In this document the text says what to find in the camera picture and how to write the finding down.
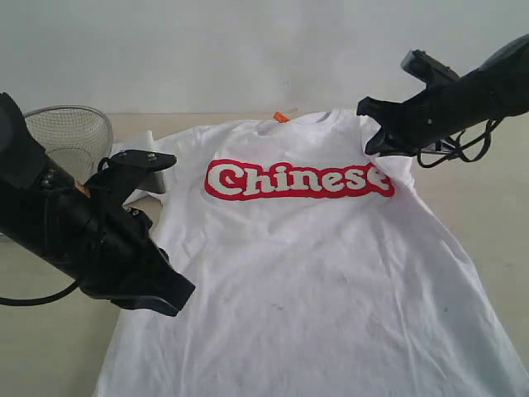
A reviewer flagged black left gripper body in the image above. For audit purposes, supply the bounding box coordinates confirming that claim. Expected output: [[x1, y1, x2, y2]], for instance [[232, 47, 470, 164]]
[[78, 206, 196, 307]]

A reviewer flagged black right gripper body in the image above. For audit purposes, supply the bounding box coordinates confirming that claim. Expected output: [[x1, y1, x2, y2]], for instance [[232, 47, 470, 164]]
[[356, 88, 468, 157]]

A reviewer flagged white t-shirt red print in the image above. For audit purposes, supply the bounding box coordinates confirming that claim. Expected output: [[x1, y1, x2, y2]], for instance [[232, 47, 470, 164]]
[[94, 109, 528, 396]]

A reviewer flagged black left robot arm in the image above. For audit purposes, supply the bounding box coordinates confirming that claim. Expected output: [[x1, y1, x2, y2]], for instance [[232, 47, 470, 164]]
[[1, 93, 195, 317]]

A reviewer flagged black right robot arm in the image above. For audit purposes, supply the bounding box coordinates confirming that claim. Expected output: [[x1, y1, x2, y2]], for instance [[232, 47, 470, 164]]
[[356, 36, 528, 156]]

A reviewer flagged round metal mesh basket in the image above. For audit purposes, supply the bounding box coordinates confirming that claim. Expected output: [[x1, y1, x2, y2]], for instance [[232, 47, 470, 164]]
[[24, 105, 113, 182]]

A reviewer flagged orange garment tag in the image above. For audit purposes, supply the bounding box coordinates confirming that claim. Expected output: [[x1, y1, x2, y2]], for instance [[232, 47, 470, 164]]
[[273, 112, 290, 123]]

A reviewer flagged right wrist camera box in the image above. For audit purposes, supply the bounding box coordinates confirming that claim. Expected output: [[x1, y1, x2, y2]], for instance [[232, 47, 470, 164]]
[[400, 50, 460, 88]]

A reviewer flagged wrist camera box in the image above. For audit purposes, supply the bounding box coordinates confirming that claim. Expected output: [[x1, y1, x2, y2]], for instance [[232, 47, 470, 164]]
[[400, 50, 460, 88], [86, 150, 177, 204]]

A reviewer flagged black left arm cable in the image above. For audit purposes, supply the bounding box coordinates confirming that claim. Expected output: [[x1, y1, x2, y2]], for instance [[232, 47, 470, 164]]
[[0, 279, 79, 308]]

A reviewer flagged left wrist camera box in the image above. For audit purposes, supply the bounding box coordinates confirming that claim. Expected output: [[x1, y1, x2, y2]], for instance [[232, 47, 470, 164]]
[[86, 150, 177, 204]]

